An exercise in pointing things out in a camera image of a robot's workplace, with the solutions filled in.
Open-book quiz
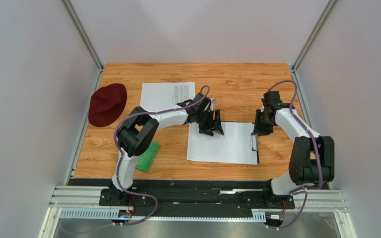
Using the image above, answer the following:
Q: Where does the frame post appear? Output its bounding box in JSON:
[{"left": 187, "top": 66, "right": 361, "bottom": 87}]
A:
[
  {"left": 291, "top": 0, "right": 339, "bottom": 72},
  {"left": 61, "top": 0, "right": 104, "bottom": 72}
]

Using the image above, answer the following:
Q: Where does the aluminium frame rail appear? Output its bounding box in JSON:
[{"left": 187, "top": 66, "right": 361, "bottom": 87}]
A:
[{"left": 50, "top": 186, "right": 348, "bottom": 213}]

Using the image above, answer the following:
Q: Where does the left frame post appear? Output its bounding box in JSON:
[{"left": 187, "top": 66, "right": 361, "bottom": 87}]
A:
[{"left": 61, "top": 0, "right": 104, "bottom": 72}]

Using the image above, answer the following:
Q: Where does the black clipboard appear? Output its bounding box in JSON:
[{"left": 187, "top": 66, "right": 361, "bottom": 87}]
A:
[{"left": 251, "top": 123, "right": 259, "bottom": 165}]

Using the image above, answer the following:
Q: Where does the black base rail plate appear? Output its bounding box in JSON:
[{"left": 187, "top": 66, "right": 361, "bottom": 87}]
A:
[{"left": 68, "top": 178, "right": 296, "bottom": 219}]

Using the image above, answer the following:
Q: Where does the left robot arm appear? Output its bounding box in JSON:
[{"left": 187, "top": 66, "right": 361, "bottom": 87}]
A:
[{"left": 112, "top": 93, "right": 224, "bottom": 193}]

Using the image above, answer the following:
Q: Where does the printed white paper sheet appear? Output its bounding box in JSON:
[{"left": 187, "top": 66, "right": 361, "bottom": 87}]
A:
[{"left": 140, "top": 82, "right": 195, "bottom": 111}]

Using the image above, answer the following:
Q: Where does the green cloth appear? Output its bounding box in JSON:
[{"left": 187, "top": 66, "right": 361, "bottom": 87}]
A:
[{"left": 135, "top": 141, "right": 160, "bottom": 173}]

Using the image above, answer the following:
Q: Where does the dark red beret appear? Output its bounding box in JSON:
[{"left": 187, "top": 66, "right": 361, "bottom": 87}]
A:
[{"left": 88, "top": 83, "right": 127, "bottom": 127}]

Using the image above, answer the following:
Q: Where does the right frame post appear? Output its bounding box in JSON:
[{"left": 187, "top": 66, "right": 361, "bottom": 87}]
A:
[{"left": 291, "top": 0, "right": 339, "bottom": 72}]

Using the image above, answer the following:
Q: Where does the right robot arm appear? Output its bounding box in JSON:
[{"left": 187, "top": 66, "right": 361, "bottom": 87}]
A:
[{"left": 253, "top": 91, "right": 335, "bottom": 195}]

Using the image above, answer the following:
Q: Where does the slotted cable duct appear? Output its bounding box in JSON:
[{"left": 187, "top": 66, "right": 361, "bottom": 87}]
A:
[{"left": 60, "top": 208, "right": 266, "bottom": 223}]

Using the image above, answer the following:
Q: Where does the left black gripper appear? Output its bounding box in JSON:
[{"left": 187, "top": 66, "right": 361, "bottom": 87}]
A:
[{"left": 194, "top": 109, "right": 223, "bottom": 136}]

